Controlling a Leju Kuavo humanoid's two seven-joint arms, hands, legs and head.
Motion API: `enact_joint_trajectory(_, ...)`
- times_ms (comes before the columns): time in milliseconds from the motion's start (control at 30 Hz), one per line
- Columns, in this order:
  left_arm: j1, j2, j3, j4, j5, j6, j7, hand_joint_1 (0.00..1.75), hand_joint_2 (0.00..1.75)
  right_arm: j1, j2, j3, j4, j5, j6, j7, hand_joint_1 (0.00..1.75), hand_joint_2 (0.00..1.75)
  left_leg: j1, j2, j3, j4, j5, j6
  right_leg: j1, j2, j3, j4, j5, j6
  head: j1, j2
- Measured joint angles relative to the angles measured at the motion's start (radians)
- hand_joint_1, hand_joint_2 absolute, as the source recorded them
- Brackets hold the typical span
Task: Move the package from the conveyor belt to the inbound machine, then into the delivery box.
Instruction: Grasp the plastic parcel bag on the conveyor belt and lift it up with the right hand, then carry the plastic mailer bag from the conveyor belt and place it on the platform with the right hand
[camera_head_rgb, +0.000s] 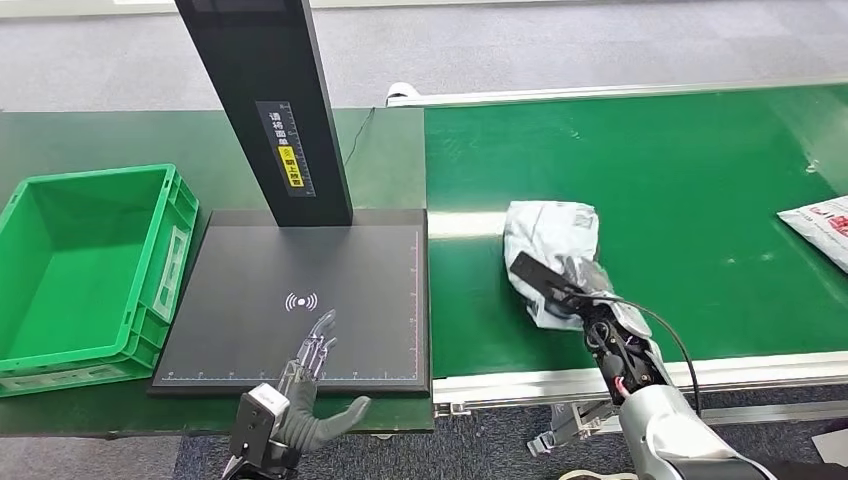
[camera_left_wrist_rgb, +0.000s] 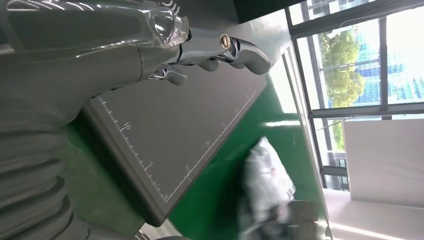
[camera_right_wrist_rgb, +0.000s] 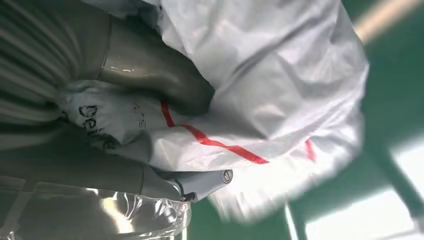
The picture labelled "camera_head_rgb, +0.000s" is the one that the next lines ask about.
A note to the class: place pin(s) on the metal conveyor bracket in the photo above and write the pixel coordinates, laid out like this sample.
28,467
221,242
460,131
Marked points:
570,427

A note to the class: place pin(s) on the white conveyor roller end cap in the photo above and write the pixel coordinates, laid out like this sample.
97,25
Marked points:
401,91

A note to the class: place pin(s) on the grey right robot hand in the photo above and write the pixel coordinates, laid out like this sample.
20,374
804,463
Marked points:
590,281

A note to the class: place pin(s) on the aluminium conveyor frame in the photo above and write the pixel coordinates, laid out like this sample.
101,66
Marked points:
530,384

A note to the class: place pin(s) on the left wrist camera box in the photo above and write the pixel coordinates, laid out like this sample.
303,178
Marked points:
258,420

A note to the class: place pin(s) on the green conveyor belt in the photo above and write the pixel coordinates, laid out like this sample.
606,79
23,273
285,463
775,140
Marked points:
662,166

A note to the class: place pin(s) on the black yellow label sticker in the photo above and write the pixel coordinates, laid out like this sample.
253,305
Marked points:
287,146

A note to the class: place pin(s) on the green plastic crate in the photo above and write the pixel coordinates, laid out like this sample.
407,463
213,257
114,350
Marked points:
73,278

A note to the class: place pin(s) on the white paper sheet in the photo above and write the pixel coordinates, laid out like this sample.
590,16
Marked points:
835,447

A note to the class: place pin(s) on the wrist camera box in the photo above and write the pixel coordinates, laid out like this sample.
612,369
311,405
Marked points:
258,420
536,275

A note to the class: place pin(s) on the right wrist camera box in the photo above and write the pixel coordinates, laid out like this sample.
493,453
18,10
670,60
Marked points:
536,275

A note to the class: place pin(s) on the flat white poly mailer package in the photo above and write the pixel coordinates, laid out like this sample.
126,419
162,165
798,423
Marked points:
825,228

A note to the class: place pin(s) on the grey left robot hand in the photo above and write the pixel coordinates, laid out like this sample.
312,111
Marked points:
301,427

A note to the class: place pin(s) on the white poly mailer package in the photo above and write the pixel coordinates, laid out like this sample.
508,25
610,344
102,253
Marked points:
543,232
825,228

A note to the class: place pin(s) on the black inbound scanner machine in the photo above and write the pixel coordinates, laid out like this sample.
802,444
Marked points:
252,318

